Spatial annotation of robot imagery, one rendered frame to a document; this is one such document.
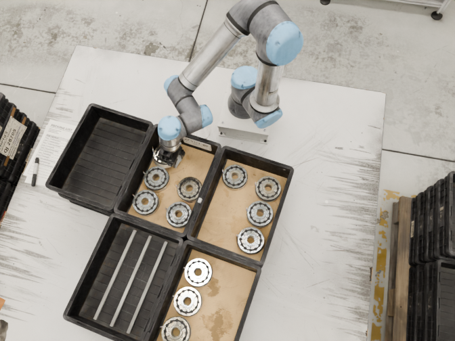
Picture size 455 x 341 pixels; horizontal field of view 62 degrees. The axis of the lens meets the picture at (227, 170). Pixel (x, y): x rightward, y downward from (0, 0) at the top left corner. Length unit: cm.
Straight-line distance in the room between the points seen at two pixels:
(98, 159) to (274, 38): 94
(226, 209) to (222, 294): 33
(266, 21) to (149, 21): 209
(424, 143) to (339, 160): 110
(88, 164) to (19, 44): 187
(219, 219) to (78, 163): 65
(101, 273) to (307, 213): 87
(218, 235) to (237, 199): 16
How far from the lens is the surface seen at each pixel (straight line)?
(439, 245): 206
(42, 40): 337
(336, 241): 168
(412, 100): 293
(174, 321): 147
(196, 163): 160
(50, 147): 198
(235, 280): 148
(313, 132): 182
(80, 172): 172
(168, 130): 125
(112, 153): 170
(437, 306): 202
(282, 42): 114
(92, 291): 159
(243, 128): 169
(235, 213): 153
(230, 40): 127
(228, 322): 148
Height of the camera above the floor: 231
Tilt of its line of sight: 69 degrees down
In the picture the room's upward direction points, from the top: 6 degrees counter-clockwise
